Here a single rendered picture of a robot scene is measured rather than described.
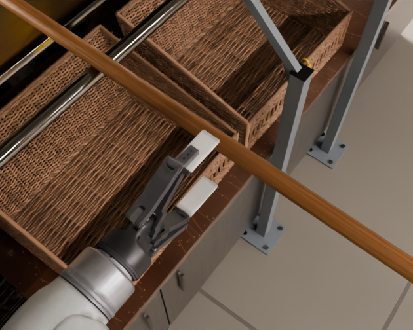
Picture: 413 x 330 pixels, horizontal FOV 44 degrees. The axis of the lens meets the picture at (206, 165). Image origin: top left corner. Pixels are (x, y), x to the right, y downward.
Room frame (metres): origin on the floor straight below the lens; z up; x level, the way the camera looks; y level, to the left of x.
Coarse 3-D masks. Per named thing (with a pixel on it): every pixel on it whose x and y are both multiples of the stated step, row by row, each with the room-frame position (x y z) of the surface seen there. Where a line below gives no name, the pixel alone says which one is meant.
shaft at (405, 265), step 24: (0, 0) 0.74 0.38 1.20; (48, 24) 0.67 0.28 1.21; (72, 48) 0.62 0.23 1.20; (96, 48) 0.62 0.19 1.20; (120, 72) 0.56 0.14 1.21; (144, 96) 0.51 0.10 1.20; (168, 96) 0.51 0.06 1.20; (192, 120) 0.46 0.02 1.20; (240, 144) 0.42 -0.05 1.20; (264, 168) 0.38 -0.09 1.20; (288, 192) 0.34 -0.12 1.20; (312, 192) 0.34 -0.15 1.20; (336, 216) 0.30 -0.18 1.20; (360, 240) 0.27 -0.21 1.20; (384, 240) 0.26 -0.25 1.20; (384, 264) 0.24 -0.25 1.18; (408, 264) 0.23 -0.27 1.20
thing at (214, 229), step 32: (352, 0) 1.42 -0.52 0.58; (352, 32) 1.27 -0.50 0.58; (384, 32) 1.39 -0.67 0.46; (96, 96) 0.99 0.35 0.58; (128, 96) 0.99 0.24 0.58; (320, 96) 1.03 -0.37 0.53; (320, 128) 1.13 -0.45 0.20; (224, 192) 0.65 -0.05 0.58; (256, 192) 0.77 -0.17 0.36; (192, 224) 0.56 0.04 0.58; (224, 224) 0.62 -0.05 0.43; (0, 256) 0.47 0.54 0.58; (32, 256) 0.47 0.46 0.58; (160, 256) 0.47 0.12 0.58; (192, 256) 0.50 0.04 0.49; (224, 256) 0.64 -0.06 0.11; (32, 288) 0.38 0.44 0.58; (160, 288) 0.39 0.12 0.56; (192, 288) 0.49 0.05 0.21; (128, 320) 0.30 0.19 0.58; (160, 320) 0.37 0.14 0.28
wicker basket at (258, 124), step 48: (144, 0) 1.15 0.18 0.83; (192, 0) 1.27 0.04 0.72; (240, 0) 1.41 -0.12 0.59; (288, 0) 1.34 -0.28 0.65; (336, 0) 1.24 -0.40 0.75; (144, 48) 1.01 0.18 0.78; (192, 48) 1.19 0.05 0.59; (240, 48) 1.19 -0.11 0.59; (336, 48) 1.18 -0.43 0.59; (192, 96) 0.90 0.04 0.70; (240, 96) 0.99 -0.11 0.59
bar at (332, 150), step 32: (256, 0) 0.87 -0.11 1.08; (384, 0) 1.14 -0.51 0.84; (128, 32) 0.69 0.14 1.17; (288, 64) 0.79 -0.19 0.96; (352, 64) 1.15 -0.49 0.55; (64, 96) 0.53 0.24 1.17; (288, 96) 0.77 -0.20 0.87; (352, 96) 1.15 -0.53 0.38; (32, 128) 0.47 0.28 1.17; (288, 128) 0.76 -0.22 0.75; (0, 160) 0.41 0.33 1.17; (288, 160) 0.78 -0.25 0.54; (320, 160) 1.10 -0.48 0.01; (256, 224) 0.81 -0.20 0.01
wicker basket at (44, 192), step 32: (96, 32) 1.01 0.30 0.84; (64, 64) 0.90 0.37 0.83; (128, 64) 0.97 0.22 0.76; (32, 96) 0.80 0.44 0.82; (0, 128) 0.71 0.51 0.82; (64, 128) 0.80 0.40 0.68; (96, 128) 0.86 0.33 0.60; (128, 128) 0.87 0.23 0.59; (160, 128) 0.87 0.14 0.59; (224, 128) 0.77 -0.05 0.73; (32, 160) 0.70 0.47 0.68; (64, 160) 0.75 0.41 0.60; (96, 160) 0.75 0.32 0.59; (128, 160) 0.76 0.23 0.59; (160, 160) 0.75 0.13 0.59; (224, 160) 0.71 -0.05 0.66; (0, 192) 0.61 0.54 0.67; (32, 192) 0.64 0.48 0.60; (64, 192) 0.65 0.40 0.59; (96, 192) 0.65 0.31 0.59; (128, 192) 0.65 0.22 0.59; (0, 224) 0.53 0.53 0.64; (32, 224) 0.55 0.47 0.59; (64, 224) 0.55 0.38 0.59; (96, 224) 0.56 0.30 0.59; (128, 224) 0.55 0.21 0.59; (64, 256) 0.46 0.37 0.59
